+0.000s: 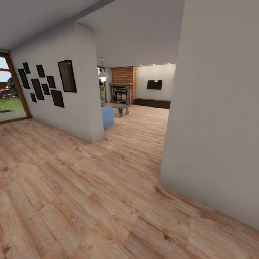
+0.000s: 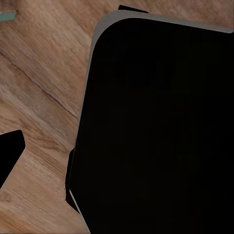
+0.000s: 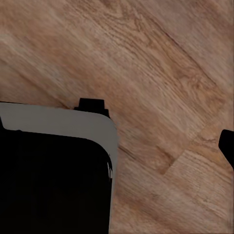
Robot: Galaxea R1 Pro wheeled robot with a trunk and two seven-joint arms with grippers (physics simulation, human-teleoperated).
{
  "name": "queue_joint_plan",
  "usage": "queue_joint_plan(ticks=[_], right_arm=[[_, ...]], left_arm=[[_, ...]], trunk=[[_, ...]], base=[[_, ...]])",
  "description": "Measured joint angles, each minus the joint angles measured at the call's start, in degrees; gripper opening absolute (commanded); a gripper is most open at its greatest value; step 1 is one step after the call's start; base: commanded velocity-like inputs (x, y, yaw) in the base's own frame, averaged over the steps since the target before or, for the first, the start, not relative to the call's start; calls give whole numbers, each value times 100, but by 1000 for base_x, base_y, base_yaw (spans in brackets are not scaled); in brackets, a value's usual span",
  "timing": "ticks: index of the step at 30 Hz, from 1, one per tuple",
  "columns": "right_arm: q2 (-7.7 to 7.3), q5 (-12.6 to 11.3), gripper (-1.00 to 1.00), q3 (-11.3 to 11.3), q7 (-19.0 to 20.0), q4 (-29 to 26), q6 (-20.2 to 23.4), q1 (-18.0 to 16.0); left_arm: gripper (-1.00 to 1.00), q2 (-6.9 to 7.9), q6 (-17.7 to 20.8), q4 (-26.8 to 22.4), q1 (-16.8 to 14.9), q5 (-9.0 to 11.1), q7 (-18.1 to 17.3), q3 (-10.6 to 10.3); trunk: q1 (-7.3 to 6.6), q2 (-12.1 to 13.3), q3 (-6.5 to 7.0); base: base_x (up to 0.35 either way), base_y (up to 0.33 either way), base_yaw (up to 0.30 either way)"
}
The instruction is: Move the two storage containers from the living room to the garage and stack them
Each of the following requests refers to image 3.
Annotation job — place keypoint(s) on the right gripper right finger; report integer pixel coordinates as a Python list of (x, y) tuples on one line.
[(226, 145)]

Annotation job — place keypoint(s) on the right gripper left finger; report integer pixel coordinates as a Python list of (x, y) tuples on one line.
[(12, 145)]

